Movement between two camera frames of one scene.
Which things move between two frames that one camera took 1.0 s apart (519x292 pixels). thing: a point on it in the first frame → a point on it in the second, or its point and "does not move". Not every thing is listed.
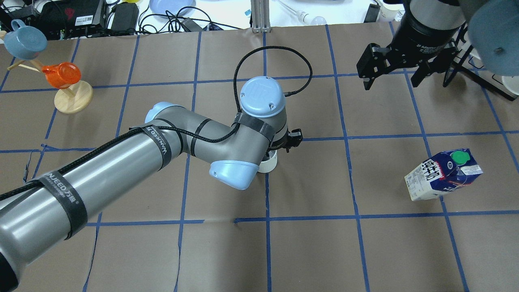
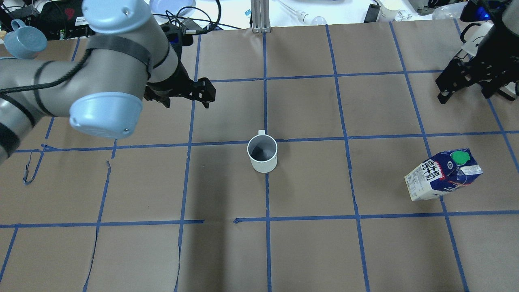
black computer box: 72,19 does not move
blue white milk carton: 442,173 does not move
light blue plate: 172,8 does not move
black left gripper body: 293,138 → 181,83
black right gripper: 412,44 → 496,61
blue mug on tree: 26,42 does not move
